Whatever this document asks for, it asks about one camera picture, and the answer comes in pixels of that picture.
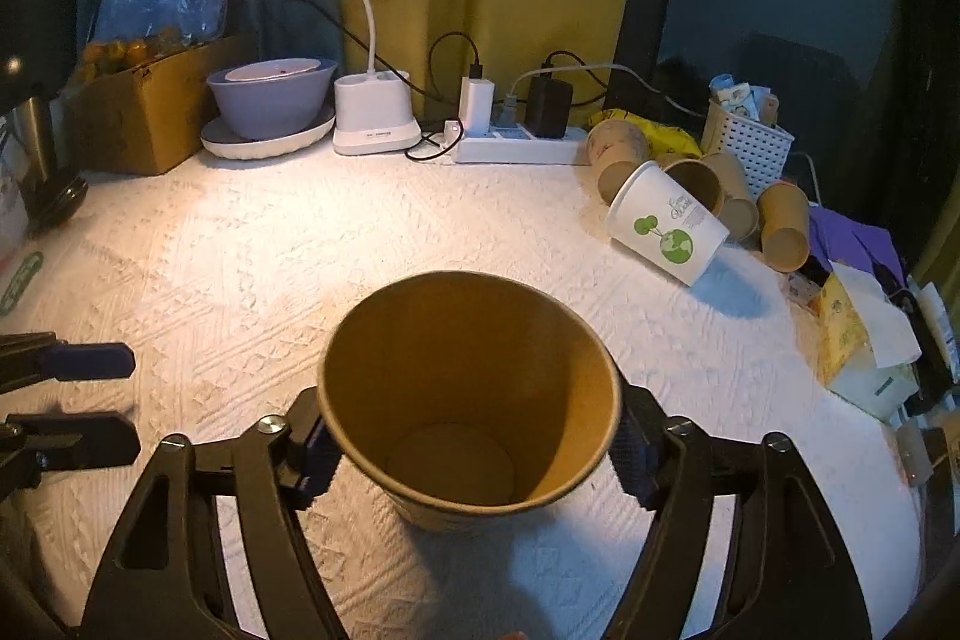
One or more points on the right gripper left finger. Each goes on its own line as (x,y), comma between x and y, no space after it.
(163,573)

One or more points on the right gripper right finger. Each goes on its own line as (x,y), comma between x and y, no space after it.
(788,573)

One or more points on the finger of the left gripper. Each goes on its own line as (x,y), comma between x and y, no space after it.
(29,358)
(36,444)

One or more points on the cartoon printed brown paper cup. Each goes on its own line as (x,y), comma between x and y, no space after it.
(469,398)

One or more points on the white paper cup green logo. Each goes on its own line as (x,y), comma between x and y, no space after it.
(663,223)

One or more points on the yellow tissue pack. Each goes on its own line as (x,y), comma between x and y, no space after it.
(866,346)

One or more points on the cardboard box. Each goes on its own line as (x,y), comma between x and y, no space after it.
(147,120)

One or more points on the purple cloth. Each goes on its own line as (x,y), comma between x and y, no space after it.
(835,238)

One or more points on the purple bowl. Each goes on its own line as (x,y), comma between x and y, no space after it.
(268,109)

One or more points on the plastic bag of oranges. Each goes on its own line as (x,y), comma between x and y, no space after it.
(127,34)

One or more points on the pink inner bowl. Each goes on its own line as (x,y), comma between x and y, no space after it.
(271,70)

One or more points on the white plastic basket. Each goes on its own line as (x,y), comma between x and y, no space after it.
(762,151)

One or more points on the yellow snack bag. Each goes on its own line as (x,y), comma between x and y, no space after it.
(661,138)

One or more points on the white power strip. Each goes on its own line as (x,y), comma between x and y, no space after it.
(515,145)

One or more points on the white charger plug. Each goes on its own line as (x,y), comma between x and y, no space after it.
(476,98)

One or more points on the black power adapter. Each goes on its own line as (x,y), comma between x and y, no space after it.
(547,107)

